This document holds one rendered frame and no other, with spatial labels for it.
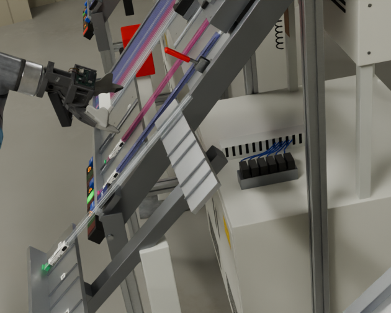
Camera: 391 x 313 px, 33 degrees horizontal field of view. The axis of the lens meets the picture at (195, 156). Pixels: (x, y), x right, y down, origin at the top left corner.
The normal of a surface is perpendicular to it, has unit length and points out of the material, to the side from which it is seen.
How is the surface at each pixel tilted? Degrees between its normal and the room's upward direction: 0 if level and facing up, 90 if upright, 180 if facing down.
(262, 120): 0
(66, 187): 0
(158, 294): 90
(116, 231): 90
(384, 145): 0
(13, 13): 90
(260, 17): 90
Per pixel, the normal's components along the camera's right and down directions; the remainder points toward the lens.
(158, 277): 0.24, 0.49
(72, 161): -0.12, -0.84
